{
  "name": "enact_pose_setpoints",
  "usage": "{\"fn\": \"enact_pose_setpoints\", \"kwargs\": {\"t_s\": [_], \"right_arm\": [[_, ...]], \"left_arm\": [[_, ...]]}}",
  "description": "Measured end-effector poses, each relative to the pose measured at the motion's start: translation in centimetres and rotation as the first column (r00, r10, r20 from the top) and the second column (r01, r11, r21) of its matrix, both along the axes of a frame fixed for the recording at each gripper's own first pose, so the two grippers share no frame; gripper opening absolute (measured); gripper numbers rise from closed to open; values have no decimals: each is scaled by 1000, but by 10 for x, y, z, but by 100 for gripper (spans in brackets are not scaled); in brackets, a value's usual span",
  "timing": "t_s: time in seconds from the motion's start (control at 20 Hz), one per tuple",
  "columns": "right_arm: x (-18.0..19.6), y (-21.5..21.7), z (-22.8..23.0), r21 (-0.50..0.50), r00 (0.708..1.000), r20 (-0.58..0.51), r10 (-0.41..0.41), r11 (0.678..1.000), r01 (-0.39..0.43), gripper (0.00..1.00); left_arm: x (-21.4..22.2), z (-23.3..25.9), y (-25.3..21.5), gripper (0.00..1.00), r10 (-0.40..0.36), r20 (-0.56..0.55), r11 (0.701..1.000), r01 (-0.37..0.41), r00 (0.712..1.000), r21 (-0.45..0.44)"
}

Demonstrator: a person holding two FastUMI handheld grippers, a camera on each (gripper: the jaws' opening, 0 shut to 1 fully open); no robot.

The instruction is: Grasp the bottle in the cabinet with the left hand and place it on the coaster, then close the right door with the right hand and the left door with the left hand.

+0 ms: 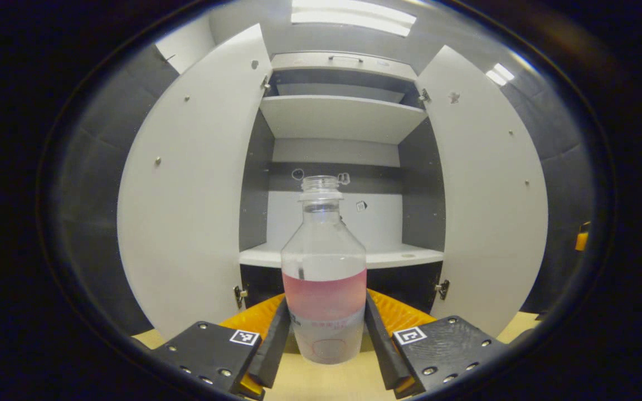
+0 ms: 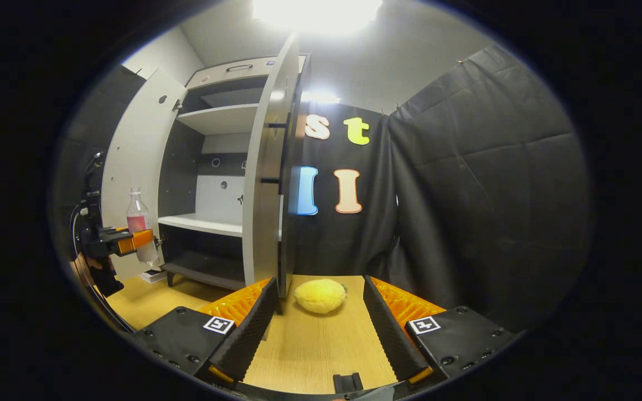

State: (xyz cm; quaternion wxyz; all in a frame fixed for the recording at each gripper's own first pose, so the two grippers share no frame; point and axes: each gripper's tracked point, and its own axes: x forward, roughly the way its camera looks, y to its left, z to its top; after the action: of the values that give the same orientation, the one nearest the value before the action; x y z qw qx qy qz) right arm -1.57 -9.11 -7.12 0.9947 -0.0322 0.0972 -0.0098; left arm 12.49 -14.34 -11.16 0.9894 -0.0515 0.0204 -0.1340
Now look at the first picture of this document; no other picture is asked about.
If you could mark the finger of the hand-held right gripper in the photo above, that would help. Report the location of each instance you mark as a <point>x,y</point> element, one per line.
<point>582,240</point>

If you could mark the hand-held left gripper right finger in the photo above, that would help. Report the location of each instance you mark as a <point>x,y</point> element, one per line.
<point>379,351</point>

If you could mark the metal door hinge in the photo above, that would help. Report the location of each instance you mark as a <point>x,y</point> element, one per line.
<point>424,96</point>
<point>266,83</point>
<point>240,295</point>
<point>442,289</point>

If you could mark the grey cabinet shelf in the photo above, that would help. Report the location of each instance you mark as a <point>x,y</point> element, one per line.
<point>399,256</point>
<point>343,120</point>

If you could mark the clear bottle pink label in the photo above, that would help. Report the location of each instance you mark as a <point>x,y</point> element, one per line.
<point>324,301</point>

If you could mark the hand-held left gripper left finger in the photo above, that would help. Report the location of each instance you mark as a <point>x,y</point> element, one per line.
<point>276,351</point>

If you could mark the large ceiling light panel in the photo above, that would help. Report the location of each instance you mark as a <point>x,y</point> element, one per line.
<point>354,16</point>

